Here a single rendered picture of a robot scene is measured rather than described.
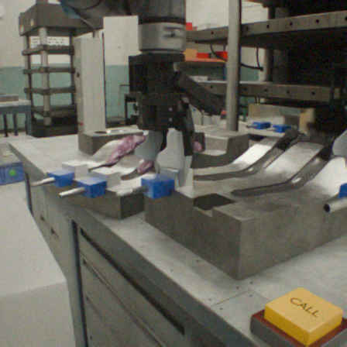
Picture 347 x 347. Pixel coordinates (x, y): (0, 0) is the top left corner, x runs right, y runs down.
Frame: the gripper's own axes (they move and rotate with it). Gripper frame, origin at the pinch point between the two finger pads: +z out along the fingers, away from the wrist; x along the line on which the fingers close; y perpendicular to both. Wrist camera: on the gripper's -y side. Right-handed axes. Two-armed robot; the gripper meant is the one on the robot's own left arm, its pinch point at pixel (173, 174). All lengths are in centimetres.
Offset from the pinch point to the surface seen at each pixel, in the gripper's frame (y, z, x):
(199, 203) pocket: 0.5, 2.6, 8.1
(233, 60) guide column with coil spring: -75, -23, -69
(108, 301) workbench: 2.8, 39.3, -26.1
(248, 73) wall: -669, -24, -669
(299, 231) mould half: -10.5, 6.1, 19.1
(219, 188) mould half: -4.6, 1.4, 6.8
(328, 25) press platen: -79, -34, -26
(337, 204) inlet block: -2.8, -2.8, 29.6
